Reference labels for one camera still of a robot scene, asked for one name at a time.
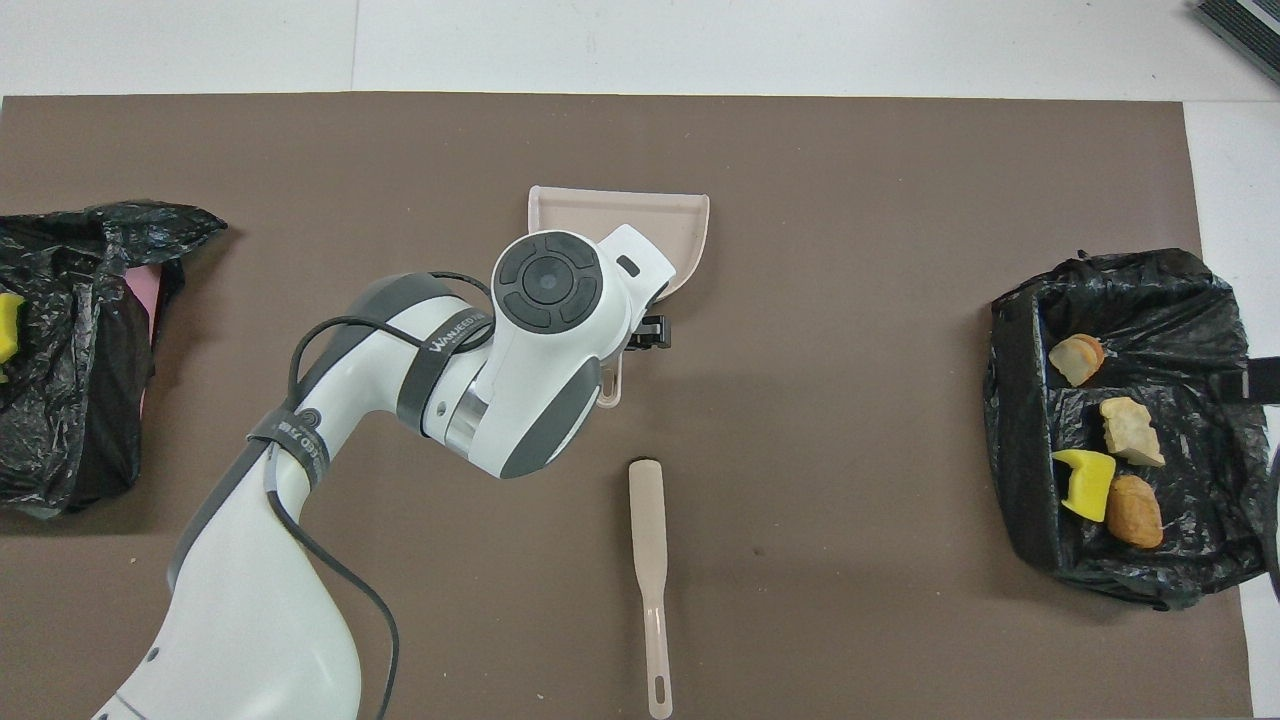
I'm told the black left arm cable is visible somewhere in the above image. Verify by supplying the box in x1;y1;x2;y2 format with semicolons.
265;270;496;720

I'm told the yellow notched sponge piece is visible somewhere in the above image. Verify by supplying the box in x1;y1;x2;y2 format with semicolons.
1052;449;1117;523

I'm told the brown table mat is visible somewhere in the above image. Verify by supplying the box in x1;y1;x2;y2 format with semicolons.
0;93;1253;720

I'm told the brown bread shaped piece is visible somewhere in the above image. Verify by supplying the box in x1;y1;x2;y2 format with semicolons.
1105;474;1164;550

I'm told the beige crumbly sponge piece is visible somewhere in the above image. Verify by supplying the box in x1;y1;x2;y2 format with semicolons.
1100;396;1167;468
1048;334;1106;388

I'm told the beige hand brush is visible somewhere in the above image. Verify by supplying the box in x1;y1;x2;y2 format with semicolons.
628;458;675;720

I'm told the beige plastic dustpan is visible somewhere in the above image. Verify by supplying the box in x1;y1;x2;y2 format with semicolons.
527;185;711;409

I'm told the pink bin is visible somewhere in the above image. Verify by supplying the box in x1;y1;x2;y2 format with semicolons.
125;262;163;346

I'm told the black trash bag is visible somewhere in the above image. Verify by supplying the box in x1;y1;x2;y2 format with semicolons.
0;200;229;519
985;248;1271;611

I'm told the dark ribbed device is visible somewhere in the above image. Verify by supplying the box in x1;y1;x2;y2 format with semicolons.
1195;0;1280;83

